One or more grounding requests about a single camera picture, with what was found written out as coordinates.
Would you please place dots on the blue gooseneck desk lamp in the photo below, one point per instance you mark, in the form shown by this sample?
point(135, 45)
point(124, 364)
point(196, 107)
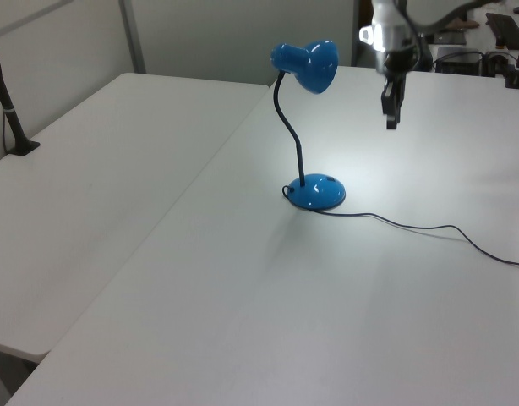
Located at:
point(314, 63)

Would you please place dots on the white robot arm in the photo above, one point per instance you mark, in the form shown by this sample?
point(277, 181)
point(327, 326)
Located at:
point(386, 10)

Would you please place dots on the black electronics boxes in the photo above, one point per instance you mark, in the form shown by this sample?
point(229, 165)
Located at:
point(466, 61)

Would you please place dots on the black camera stand clamp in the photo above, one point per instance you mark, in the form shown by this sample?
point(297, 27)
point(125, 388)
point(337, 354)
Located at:
point(517, 69)

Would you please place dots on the black linkage gripper body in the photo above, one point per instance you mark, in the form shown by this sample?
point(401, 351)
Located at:
point(390, 42)

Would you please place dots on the white side table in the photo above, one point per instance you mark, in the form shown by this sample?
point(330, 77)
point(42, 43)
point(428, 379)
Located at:
point(90, 177)

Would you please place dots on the black camera stand pole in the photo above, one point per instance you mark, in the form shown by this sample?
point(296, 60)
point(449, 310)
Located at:
point(8, 105)

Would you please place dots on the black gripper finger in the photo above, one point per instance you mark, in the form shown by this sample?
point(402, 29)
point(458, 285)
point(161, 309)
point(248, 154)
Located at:
point(395, 108)
point(385, 99)

